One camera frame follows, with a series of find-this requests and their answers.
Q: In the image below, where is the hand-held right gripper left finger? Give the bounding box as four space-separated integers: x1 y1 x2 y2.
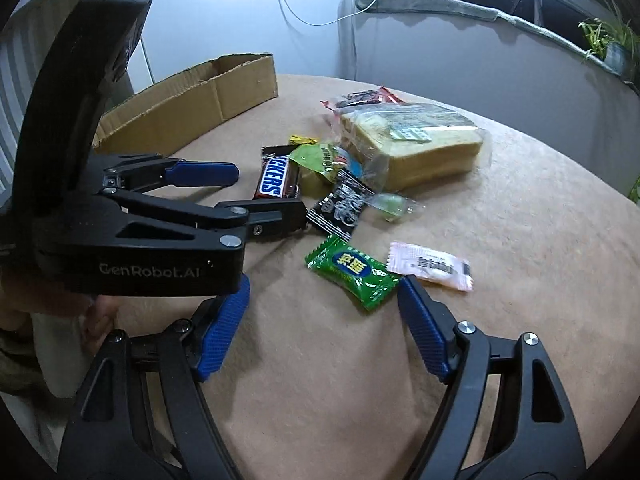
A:
57 274 251 480

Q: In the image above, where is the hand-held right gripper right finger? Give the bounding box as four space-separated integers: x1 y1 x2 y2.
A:
396 275 587 480

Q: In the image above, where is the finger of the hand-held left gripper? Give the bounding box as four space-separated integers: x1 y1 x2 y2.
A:
102 154 240 196
107 191 307 249

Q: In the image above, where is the brown chocolate bar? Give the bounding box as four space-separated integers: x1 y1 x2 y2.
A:
253 145 303 201

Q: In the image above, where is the black white candy packet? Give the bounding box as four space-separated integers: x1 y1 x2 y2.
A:
306 170 376 242

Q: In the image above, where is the brown cardboard box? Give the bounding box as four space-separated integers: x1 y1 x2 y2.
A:
92 52 278 156

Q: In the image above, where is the red black snack packet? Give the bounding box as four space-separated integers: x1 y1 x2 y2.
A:
321 86 405 111

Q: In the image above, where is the sliced bread packet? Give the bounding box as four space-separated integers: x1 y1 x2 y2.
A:
327 102 488 193

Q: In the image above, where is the person's left hand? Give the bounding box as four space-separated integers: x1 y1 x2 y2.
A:
81 294 121 357

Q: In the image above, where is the pink white candy packet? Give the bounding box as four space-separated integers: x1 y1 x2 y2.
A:
387 241 473 292

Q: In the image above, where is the light green snack packet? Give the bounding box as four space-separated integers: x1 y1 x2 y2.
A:
291 143 363 196

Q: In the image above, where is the grey striped curtain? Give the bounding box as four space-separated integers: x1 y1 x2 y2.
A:
0 7 36 206

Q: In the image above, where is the beige tablecloth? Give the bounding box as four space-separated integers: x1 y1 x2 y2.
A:
92 74 640 480

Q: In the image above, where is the clear green candy packet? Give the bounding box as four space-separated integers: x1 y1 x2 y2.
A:
367 191 426 223

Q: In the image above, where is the grey padded ledge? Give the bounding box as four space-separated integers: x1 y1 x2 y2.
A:
354 0 640 92

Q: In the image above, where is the green potted plant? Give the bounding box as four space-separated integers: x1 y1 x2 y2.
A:
577 0 640 83

